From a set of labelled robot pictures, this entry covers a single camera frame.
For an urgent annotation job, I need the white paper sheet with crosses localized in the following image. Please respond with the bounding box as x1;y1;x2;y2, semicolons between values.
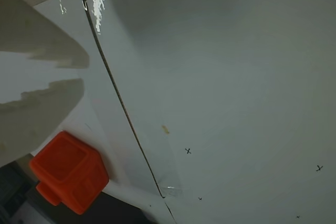
81;0;336;224

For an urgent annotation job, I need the dark brown open box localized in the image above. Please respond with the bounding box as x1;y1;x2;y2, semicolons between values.
0;153;152;224

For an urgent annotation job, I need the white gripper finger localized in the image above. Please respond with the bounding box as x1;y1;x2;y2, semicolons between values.
0;0;90;69
0;78;85;167

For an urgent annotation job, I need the orange cube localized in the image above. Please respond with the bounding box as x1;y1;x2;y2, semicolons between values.
28;130;110;216

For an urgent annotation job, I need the plain white paper sheet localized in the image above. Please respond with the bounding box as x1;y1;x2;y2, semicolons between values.
0;0;175;224

